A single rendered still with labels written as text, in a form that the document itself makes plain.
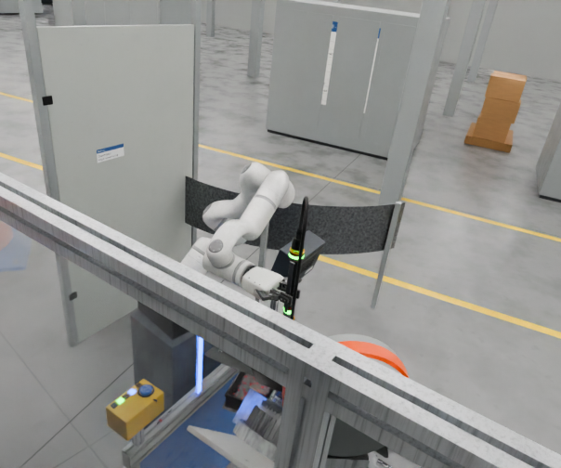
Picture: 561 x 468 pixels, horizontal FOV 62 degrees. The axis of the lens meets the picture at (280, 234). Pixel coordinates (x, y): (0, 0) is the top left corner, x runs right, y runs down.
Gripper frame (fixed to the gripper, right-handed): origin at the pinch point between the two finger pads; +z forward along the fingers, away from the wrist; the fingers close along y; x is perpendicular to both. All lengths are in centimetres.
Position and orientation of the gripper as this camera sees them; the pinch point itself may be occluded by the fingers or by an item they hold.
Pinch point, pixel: (290, 295)
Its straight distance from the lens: 141.3
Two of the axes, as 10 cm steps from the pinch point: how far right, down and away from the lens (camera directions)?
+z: 8.3, 3.4, -4.5
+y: -5.5, 3.5, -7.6
